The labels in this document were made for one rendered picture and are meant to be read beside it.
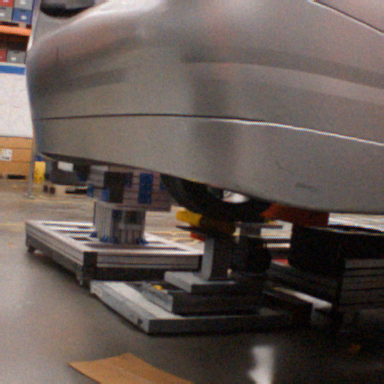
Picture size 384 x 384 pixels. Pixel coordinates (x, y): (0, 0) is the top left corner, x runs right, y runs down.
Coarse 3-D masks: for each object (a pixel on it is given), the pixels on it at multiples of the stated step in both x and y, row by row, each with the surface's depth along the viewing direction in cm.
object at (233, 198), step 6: (204, 186) 326; (222, 192) 352; (216, 198) 329; (222, 198) 351; (228, 198) 350; (234, 198) 348; (240, 198) 345; (246, 198) 342; (228, 204) 332; (234, 204) 334; (240, 204) 335; (246, 204) 337
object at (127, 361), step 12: (96, 360) 251; (108, 360) 253; (120, 360) 254; (132, 360) 256; (84, 372) 235; (96, 372) 237; (108, 372) 239; (120, 372) 241; (132, 372) 242; (144, 372) 244; (156, 372) 246
